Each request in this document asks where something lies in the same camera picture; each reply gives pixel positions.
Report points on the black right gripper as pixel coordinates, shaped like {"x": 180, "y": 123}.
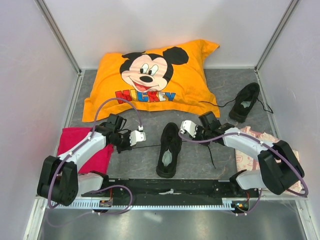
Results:
{"x": 198, "y": 128}

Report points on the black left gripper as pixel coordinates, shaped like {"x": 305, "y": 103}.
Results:
{"x": 127, "y": 146}

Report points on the black shoe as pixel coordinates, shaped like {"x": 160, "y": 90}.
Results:
{"x": 170, "y": 147}
{"x": 248, "y": 93}

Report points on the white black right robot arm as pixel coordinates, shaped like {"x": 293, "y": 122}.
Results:
{"x": 279, "y": 169}

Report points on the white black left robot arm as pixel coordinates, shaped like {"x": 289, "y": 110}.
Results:
{"x": 59, "y": 179}

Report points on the magenta folded cloth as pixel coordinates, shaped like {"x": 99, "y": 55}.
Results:
{"x": 73, "y": 135}

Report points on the cream pink cartoon pouch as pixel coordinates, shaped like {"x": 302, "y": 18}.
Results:
{"x": 245, "y": 162}

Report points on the orange Mickey pillow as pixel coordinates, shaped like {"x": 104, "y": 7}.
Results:
{"x": 169, "y": 78}

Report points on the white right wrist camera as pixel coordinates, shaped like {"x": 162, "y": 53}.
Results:
{"x": 188, "y": 126}

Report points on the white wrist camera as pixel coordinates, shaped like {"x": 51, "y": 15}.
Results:
{"x": 137, "y": 136}
{"x": 188, "y": 126}

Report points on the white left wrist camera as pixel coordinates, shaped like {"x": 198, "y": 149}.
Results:
{"x": 137, "y": 136}

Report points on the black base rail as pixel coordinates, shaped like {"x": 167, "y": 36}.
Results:
{"x": 161, "y": 186}

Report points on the aluminium slotted rail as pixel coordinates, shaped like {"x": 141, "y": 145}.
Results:
{"x": 152, "y": 202}

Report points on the left aluminium frame post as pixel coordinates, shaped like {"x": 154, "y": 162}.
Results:
{"x": 58, "y": 34}

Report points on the aluminium frame post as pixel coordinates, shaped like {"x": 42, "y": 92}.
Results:
{"x": 293, "y": 4}
{"x": 58, "y": 34}

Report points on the right aluminium frame post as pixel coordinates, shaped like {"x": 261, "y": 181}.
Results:
{"x": 293, "y": 4}

